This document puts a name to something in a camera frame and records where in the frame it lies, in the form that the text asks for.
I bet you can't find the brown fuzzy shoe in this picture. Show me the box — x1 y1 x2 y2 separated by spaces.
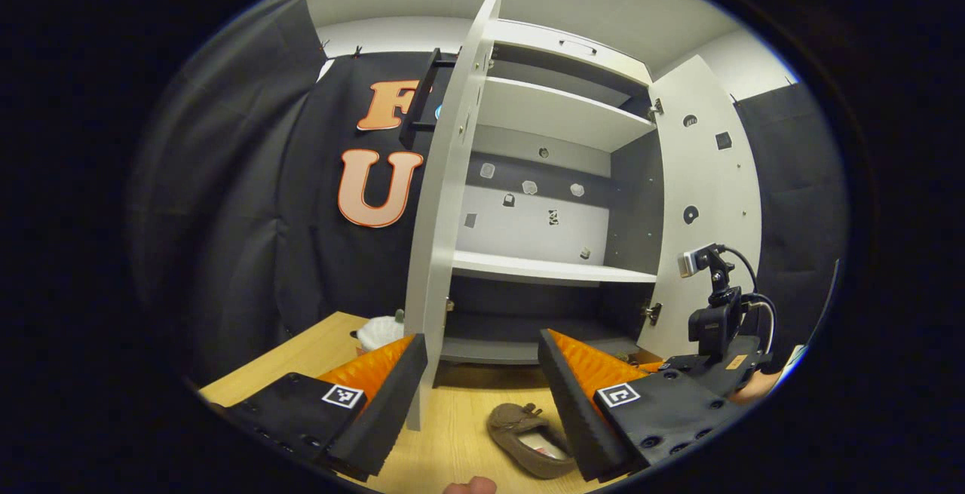
486 402 577 480

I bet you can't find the black door handle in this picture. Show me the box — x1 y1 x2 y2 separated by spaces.
398 48 461 150

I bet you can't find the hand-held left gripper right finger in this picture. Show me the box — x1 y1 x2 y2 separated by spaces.
537 330 747 483

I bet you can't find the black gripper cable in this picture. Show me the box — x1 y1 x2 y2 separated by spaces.
716 245 777 355

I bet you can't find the white shoe cabinet door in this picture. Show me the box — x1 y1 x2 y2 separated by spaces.
637 54 764 363
403 0 506 432

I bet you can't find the white cabinet shelf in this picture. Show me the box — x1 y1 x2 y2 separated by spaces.
476 75 657 153
451 250 658 287

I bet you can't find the white shoe cabinet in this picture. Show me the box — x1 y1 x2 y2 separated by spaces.
437 17 668 367

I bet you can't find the white ribbed object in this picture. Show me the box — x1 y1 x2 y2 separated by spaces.
356 310 408 353

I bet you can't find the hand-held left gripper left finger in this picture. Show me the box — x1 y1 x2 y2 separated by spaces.
222 333 429 483

